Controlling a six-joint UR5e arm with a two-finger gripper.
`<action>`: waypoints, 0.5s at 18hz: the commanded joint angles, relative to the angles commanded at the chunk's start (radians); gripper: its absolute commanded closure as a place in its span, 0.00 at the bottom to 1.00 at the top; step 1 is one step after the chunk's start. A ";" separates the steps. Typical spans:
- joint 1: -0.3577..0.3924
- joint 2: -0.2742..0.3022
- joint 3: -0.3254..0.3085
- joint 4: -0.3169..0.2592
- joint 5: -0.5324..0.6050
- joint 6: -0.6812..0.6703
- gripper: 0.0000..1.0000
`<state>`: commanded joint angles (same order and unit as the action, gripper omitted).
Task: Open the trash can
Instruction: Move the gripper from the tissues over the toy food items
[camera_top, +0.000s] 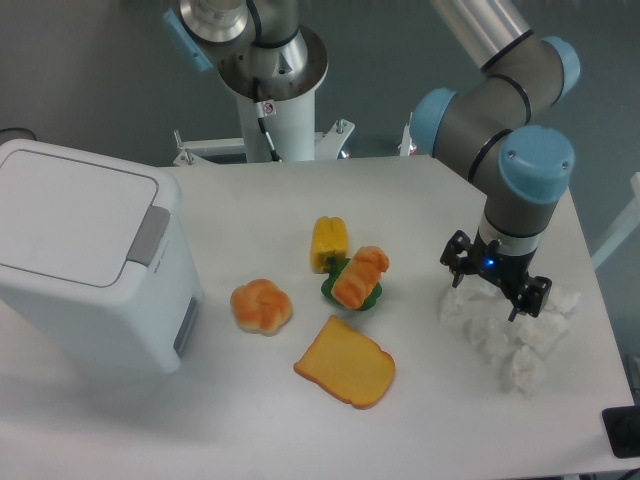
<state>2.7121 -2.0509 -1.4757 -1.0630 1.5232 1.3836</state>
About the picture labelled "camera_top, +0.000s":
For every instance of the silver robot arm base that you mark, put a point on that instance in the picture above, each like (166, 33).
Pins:
(259, 48)

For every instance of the yellow bell pepper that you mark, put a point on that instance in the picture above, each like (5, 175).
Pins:
(329, 243)

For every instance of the white trash can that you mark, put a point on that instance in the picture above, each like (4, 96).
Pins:
(68, 219)

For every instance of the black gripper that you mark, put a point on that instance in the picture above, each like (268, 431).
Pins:
(528, 295)

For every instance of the braided bread loaf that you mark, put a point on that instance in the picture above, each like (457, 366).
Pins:
(358, 279)

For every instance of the white mounting pedestal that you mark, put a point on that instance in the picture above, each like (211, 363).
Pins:
(272, 131)

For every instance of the grey trash can lid button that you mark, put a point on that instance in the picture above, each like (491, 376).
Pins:
(148, 236)

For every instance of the round knotted bread roll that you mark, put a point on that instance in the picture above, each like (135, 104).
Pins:
(260, 306)

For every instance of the black device at edge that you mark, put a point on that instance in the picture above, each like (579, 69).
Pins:
(622, 429)

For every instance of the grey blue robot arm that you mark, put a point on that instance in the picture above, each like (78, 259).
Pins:
(487, 137)

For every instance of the toast bread slice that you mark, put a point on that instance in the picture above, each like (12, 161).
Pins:
(347, 364)

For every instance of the crumpled white tissue paper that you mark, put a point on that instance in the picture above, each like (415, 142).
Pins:
(518, 348)

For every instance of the green bell pepper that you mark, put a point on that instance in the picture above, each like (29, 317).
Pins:
(328, 284)

